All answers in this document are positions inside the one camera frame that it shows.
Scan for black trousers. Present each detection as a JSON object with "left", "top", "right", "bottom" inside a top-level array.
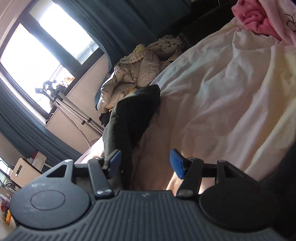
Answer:
[{"left": 103, "top": 84, "right": 161, "bottom": 191}]

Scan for white chair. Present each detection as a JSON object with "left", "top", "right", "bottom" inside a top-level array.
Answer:
[{"left": 10, "top": 158, "right": 42, "bottom": 188}]

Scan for left teal curtain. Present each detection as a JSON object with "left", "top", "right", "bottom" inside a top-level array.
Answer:
[{"left": 1, "top": 83, "right": 81, "bottom": 167}]

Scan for teal curtain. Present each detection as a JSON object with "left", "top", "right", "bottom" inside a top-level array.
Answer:
[
  {"left": 52, "top": 0, "right": 241, "bottom": 68},
  {"left": 1, "top": 83, "right": 81, "bottom": 167}
]

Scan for white bed sheet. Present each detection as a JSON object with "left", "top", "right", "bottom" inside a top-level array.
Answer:
[{"left": 74, "top": 16, "right": 296, "bottom": 193}]

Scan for white dressing table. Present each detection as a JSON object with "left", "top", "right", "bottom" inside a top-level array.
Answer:
[{"left": 1, "top": 187, "right": 15, "bottom": 226}]

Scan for beige puffer jacket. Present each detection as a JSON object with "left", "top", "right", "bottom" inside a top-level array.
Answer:
[{"left": 96, "top": 35, "right": 184, "bottom": 113}]

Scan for right teal curtain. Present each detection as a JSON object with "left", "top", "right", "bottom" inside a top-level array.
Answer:
[{"left": 52, "top": 0, "right": 241, "bottom": 68}]

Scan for pink fleece blanket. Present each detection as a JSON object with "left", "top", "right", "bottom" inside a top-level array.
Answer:
[{"left": 232, "top": 0, "right": 295, "bottom": 45}]

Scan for window with dark frame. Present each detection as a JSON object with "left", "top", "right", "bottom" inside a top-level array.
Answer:
[{"left": 1, "top": 1, "right": 103, "bottom": 119}]

